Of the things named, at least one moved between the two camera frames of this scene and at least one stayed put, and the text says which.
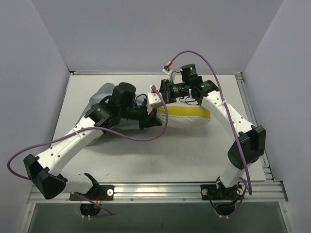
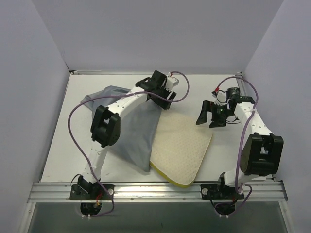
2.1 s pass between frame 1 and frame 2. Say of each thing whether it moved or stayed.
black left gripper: moved
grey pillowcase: moved
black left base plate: stayed
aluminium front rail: stayed
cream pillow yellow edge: moved
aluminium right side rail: stayed
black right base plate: stayed
